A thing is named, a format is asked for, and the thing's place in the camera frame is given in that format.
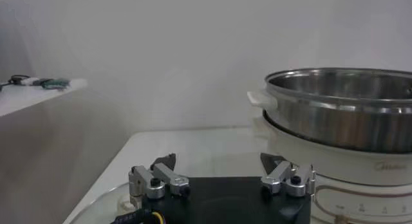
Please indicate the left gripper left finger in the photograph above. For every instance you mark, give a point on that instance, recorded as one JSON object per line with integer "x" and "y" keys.
{"x": 161, "y": 177}

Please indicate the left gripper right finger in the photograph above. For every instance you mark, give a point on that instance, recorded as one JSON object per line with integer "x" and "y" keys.
{"x": 280, "y": 177}

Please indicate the round glass pot lid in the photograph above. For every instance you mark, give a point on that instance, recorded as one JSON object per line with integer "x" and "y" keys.
{"x": 99, "y": 209}

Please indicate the stainless steel steamer basket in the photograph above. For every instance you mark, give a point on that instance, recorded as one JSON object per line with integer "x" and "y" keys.
{"x": 338, "y": 122}

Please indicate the white electric cooker base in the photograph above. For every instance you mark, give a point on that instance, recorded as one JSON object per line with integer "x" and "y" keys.
{"x": 338, "y": 170}

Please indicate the green circuit board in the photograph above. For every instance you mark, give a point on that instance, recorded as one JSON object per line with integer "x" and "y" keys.
{"x": 57, "y": 83}

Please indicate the white side table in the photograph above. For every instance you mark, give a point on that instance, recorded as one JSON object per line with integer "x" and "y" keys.
{"x": 32, "y": 96}

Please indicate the small white device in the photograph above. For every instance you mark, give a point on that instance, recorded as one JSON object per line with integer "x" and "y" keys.
{"x": 29, "y": 81}

